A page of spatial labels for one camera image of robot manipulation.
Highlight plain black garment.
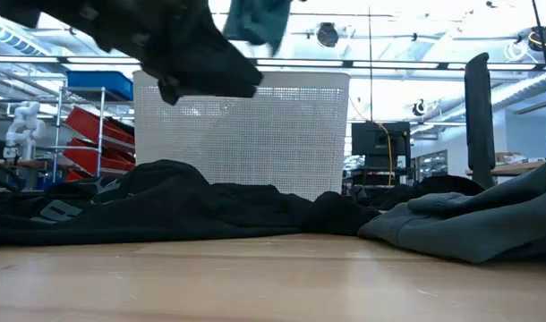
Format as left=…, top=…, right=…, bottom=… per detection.
left=344, top=174, right=487, bottom=211

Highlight black ceiling cable reel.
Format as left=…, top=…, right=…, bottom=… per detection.
left=316, top=21, right=341, bottom=48

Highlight white perforated plastic laundry basket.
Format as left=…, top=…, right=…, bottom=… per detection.
left=132, top=70, right=351, bottom=202

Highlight black garment white Puma print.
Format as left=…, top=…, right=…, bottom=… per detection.
left=0, top=159, right=382, bottom=248

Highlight red storage bins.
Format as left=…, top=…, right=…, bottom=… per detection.
left=62, top=106, right=136, bottom=182

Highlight black monitor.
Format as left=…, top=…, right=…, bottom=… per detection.
left=351, top=120, right=412, bottom=187

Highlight blue storage bin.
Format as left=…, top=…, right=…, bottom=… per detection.
left=65, top=70, right=134, bottom=102

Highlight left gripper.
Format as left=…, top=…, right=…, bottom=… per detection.
left=0, top=0, right=264, bottom=106

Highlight green dotted button shirt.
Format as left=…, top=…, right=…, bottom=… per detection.
left=222, top=0, right=294, bottom=57

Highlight yellow hanging cable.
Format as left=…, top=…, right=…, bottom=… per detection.
left=348, top=96, right=393, bottom=187

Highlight metal shelf rack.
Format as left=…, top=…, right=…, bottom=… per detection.
left=51, top=84, right=136, bottom=184

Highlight dark grey garment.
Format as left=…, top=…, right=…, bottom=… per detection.
left=356, top=156, right=546, bottom=265

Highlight black upright panel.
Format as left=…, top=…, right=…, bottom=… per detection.
left=463, top=52, right=499, bottom=190

